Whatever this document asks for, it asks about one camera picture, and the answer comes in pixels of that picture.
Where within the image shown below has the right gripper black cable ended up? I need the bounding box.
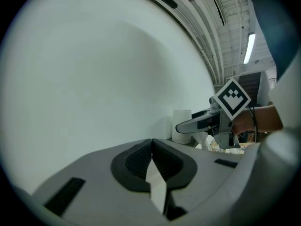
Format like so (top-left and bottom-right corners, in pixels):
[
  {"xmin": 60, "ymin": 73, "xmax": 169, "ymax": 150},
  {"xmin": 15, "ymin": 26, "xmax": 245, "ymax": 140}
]
[{"xmin": 246, "ymin": 105, "xmax": 260, "ymax": 132}]

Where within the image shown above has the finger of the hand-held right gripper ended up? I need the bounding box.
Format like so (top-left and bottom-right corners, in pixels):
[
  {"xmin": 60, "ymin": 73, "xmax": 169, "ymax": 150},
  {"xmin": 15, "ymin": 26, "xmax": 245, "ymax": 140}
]
[
  {"xmin": 191, "ymin": 110, "xmax": 211, "ymax": 120},
  {"xmin": 175, "ymin": 117, "xmax": 222, "ymax": 135}
]

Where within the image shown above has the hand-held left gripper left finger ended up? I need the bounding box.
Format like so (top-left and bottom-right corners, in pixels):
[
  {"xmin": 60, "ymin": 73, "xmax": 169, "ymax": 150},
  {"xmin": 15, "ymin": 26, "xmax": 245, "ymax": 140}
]
[{"xmin": 31, "ymin": 138, "xmax": 168, "ymax": 226}]

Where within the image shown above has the person's black t-shirt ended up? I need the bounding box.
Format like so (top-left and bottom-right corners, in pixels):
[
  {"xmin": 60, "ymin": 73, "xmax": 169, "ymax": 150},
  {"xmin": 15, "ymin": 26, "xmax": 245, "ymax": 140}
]
[{"xmin": 246, "ymin": 0, "xmax": 301, "ymax": 81}]

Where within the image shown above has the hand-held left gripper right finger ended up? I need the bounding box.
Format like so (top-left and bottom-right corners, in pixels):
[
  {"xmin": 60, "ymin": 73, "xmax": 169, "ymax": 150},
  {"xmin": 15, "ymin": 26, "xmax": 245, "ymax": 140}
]
[{"xmin": 151, "ymin": 138, "xmax": 246, "ymax": 222}]

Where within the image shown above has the white toilet paper roll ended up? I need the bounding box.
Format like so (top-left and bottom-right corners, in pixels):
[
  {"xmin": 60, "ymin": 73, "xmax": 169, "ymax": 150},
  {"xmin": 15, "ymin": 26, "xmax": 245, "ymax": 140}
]
[{"xmin": 172, "ymin": 109, "xmax": 216, "ymax": 151}]

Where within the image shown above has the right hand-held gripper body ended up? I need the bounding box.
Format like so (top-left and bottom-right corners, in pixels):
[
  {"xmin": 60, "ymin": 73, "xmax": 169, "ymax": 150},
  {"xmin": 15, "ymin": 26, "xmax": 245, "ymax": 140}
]
[{"xmin": 208, "ymin": 77, "xmax": 253, "ymax": 148}]

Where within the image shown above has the black ceiling bar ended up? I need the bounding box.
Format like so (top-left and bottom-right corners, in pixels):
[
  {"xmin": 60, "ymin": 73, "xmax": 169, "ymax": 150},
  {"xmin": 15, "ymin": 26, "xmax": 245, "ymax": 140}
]
[{"xmin": 211, "ymin": 0, "xmax": 227, "ymax": 27}]

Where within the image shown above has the person's right forearm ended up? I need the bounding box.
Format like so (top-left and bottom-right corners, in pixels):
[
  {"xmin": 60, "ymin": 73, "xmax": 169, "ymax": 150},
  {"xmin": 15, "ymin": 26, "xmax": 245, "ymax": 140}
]
[{"xmin": 231, "ymin": 104, "xmax": 284, "ymax": 134}]

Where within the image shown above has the long ceiling light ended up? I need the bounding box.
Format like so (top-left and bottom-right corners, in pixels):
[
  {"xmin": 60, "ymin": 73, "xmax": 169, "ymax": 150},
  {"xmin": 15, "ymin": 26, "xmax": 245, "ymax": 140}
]
[{"xmin": 243, "ymin": 32, "xmax": 257, "ymax": 65}]

